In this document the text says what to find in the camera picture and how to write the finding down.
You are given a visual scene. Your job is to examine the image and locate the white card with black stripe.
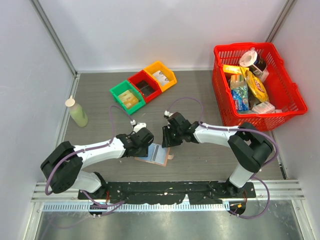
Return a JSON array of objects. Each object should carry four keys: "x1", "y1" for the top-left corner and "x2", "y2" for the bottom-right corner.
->
[{"x1": 150, "y1": 144, "x2": 169, "y2": 166}]

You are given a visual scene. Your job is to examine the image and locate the tan leather card holder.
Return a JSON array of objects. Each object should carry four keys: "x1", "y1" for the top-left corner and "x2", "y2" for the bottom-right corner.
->
[{"x1": 134, "y1": 143, "x2": 174, "y2": 167}]

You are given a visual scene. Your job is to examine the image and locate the grey patterned card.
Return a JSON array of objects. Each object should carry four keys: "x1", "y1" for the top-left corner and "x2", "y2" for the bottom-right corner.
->
[
  {"x1": 159, "y1": 75, "x2": 170, "y2": 86},
  {"x1": 152, "y1": 70, "x2": 165, "y2": 80}
]

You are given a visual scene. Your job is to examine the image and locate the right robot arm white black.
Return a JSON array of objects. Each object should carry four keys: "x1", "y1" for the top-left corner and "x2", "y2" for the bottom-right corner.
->
[{"x1": 162, "y1": 111, "x2": 274, "y2": 198}]

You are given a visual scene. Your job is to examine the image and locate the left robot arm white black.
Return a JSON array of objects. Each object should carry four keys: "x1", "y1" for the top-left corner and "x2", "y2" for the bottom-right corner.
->
[{"x1": 40, "y1": 123, "x2": 154, "y2": 199}]

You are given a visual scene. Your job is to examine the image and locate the yellow cards in green bin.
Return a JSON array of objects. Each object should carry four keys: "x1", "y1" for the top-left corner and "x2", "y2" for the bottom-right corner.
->
[{"x1": 118, "y1": 90, "x2": 139, "y2": 109}]

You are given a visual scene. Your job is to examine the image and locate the black cards in red bin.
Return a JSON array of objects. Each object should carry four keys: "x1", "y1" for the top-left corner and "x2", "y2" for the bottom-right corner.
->
[{"x1": 136, "y1": 80, "x2": 156, "y2": 98}]

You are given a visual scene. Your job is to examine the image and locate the green storage bin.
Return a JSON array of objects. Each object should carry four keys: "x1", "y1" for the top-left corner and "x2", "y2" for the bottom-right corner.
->
[{"x1": 109, "y1": 80, "x2": 146, "y2": 115}]

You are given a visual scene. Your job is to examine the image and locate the red storage bin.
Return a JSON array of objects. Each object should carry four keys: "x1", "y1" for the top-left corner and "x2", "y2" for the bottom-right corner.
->
[{"x1": 127, "y1": 70, "x2": 162, "y2": 104}]

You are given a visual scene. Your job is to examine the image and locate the yellow storage bin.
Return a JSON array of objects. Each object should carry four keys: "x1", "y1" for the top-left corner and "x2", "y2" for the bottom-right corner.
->
[{"x1": 143, "y1": 61, "x2": 178, "y2": 92}]

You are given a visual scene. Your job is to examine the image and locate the green liquid squeeze bottle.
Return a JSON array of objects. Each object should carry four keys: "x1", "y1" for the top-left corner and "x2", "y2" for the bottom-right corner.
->
[{"x1": 65, "y1": 95, "x2": 89, "y2": 128}]

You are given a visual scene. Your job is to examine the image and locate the blue snack bag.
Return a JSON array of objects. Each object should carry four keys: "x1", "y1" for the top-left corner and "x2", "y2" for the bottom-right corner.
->
[{"x1": 230, "y1": 74, "x2": 250, "y2": 112}]

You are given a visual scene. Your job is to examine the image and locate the yellow snack packet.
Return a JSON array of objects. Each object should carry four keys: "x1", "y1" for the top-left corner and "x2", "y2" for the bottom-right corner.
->
[{"x1": 222, "y1": 64, "x2": 250, "y2": 75}]

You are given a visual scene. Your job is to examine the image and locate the yellow chips bag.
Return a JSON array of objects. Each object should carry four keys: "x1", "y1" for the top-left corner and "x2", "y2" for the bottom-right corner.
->
[{"x1": 245, "y1": 70, "x2": 269, "y2": 102}]

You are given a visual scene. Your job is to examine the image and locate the white small box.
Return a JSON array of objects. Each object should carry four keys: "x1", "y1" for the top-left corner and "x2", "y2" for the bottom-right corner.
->
[{"x1": 252, "y1": 101, "x2": 276, "y2": 114}]

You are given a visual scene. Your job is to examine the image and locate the dark labelled can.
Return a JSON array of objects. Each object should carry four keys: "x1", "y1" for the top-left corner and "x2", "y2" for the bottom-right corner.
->
[{"x1": 249, "y1": 52, "x2": 267, "y2": 76}]

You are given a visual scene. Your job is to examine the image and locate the red plastic shopping basket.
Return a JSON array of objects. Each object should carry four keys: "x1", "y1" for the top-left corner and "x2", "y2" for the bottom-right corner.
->
[{"x1": 212, "y1": 42, "x2": 308, "y2": 132}]

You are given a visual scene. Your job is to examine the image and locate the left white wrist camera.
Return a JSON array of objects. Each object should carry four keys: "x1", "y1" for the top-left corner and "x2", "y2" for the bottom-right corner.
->
[{"x1": 130, "y1": 120, "x2": 147, "y2": 133}]

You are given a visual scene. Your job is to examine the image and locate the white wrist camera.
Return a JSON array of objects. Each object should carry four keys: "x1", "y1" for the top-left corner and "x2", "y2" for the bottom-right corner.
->
[
  {"x1": 130, "y1": 120, "x2": 147, "y2": 133},
  {"x1": 163, "y1": 110, "x2": 174, "y2": 119}
]

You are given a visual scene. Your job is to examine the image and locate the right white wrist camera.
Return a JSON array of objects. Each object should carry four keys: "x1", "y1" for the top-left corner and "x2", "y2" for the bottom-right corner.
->
[{"x1": 163, "y1": 110, "x2": 174, "y2": 119}]

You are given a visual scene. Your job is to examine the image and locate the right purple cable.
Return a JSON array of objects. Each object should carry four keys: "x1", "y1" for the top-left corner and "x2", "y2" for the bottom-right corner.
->
[{"x1": 166, "y1": 97, "x2": 279, "y2": 221}]

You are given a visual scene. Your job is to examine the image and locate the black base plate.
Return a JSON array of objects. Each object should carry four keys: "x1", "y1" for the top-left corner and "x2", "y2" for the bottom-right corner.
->
[{"x1": 78, "y1": 181, "x2": 256, "y2": 205}]

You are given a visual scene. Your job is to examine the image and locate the white slotted cable duct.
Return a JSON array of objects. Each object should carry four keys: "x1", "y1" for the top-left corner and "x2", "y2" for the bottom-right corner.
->
[{"x1": 42, "y1": 201, "x2": 230, "y2": 212}]

